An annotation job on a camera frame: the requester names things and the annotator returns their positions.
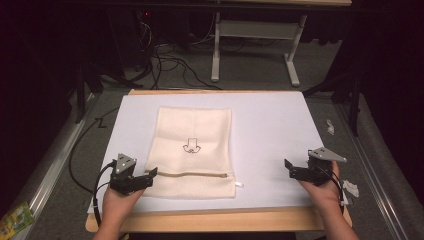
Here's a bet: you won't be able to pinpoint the white table mat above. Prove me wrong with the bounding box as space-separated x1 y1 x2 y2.
87 91 326 215

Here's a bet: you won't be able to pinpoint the cream zippered mesh bag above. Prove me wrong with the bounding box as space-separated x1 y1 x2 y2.
143 106 245 200

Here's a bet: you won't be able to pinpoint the green printed packet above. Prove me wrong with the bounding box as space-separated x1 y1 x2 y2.
0 201 36 240

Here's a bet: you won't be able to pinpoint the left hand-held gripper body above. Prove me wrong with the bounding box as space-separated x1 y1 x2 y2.
109 152 150 196

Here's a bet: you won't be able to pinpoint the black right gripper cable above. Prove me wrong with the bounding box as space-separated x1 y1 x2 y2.
314 162 346 208

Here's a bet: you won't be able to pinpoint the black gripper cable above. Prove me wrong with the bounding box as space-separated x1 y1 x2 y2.
67 105 120 228
314 162 346 208

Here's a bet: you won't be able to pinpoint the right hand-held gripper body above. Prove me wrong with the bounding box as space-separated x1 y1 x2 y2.
288 146 348 187

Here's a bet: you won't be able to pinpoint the white metal desk frame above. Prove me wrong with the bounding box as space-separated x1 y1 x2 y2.
210 11 308 88

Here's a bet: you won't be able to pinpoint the black stand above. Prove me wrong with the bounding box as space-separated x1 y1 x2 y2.
73 59 105 125
302 71 364 138

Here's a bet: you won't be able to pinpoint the person's left hand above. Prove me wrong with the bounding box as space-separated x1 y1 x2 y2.
101 185 146 231

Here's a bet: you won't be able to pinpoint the metal floor rail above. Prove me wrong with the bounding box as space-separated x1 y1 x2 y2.
334 102 412 240
9 93 97 240

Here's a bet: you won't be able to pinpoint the black floor cables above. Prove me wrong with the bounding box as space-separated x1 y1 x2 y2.
135 19 224 91

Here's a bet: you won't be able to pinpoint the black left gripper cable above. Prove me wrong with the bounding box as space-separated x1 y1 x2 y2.
67 105 120 228

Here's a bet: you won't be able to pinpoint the person's right hand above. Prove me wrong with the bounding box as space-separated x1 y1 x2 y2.
297 161 342 215

